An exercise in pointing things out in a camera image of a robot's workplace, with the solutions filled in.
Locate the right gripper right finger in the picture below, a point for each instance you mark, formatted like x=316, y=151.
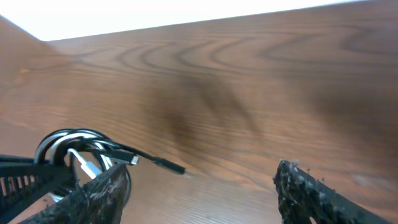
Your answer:
x=304, y=199

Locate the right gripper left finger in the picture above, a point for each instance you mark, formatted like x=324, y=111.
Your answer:
x=99, y=201

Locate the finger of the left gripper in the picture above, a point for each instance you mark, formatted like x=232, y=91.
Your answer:
x=23, y=182

